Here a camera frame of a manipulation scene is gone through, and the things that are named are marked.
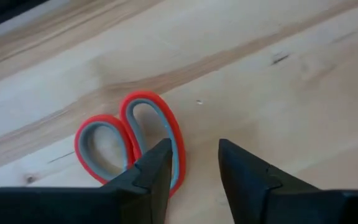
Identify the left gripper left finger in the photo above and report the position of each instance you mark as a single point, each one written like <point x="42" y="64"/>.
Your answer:
<point x="148" y="193"/>

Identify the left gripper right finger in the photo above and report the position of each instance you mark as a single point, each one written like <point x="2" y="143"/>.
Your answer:
<point x="259" y="196"/>

